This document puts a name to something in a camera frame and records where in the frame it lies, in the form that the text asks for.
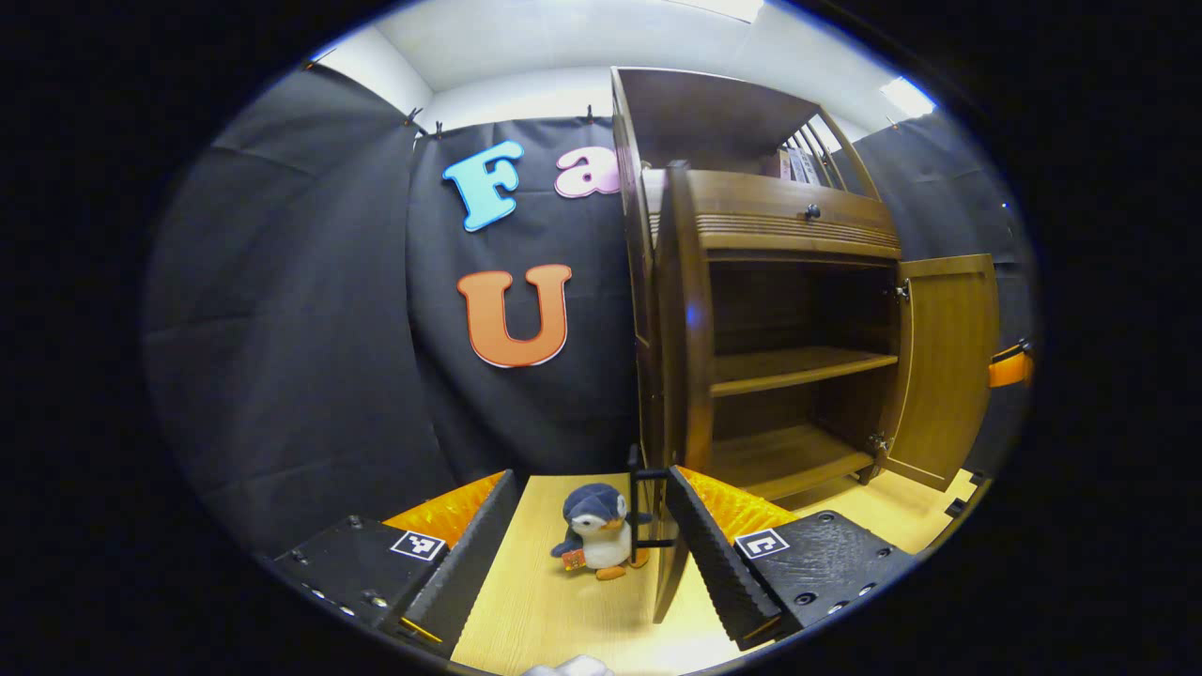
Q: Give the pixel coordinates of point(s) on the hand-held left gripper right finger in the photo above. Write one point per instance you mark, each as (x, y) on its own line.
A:
(718, 563)

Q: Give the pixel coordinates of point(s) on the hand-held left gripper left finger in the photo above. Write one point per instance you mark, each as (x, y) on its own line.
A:
(470, 573)

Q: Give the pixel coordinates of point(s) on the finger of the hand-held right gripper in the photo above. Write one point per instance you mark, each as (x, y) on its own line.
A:
(1009, 368)

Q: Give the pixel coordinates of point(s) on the wooden shoe cabinet door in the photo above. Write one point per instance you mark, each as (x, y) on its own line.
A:
(685, 329)
(944, 366)

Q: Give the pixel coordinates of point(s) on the wooden double-door shoe cabinet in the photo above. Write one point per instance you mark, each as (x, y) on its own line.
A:
(779, 310)

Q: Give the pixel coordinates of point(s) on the wooden cabinet drawer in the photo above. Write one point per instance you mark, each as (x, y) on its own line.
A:
(789, 202)

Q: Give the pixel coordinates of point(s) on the penguin plush toy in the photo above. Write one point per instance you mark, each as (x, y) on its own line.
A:
(601, 535)

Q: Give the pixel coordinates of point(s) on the wooden inner shelf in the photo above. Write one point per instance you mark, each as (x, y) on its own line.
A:
(789, 369)

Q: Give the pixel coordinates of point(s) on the pale mauve book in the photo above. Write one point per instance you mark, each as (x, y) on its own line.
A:
(784, 166)

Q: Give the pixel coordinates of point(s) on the black backdrop cloth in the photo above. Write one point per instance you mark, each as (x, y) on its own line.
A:
(282, 329)

